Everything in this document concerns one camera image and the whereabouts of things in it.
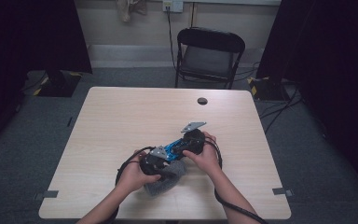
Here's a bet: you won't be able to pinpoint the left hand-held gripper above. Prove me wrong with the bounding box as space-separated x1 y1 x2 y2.
139 146 172 177

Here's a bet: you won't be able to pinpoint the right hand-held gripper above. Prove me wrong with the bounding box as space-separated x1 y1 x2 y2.
180 121 208 156

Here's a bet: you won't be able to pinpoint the blue and black toy car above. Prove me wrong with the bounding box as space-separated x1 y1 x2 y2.
162 138 198 162

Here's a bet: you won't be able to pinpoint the grey terry towel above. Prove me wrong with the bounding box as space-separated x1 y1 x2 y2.
143 160 187 197

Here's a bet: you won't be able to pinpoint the person's right hand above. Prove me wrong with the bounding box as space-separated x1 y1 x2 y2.
182 131 223 176

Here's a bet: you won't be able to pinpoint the person's left hand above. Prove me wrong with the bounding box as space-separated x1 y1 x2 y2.
117 149 162 194

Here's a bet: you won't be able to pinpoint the black folding chair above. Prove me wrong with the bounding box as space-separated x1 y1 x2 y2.
174 27 246 91

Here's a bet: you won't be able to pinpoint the black stand base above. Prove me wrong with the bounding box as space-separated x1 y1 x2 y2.
27 69 83 98
246 76 293 102

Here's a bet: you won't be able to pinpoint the grey tape strip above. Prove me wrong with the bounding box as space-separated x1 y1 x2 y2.
272 187 295 197
34 189 60 201

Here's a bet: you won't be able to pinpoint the beige hanging bag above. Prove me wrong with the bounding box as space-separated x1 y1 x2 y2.
116 0 148 22

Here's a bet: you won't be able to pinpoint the black curtain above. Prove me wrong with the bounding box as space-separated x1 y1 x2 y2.
255 0 358 200
0 0 93 157

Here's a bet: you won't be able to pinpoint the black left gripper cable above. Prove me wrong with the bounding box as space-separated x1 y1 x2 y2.
105 146 157 224

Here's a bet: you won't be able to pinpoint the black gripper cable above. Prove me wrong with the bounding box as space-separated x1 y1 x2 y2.
105 146 157 224
204 136 269 224

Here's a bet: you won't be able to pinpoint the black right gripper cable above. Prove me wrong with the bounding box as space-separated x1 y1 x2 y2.
204 136 269 224

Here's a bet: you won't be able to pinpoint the black floor cables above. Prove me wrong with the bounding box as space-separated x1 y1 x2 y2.
259 87 304 134

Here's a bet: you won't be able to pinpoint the black power cable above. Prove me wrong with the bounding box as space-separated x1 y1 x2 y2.
166 6 178 71

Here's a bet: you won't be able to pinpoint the white wall socket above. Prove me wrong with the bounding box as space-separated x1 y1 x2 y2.
162 0 185 13

